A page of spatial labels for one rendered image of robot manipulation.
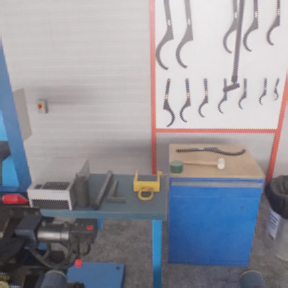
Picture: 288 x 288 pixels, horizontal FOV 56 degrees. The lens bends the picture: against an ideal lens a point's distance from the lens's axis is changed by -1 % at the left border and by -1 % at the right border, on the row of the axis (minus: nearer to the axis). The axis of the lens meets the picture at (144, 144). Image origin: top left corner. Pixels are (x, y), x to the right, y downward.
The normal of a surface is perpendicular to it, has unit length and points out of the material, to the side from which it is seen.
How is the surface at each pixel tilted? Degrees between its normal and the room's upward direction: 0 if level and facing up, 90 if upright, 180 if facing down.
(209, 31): 90
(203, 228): 90
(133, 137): 90
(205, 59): 90
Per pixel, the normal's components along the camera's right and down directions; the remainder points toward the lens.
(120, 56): -0.07, 0.40
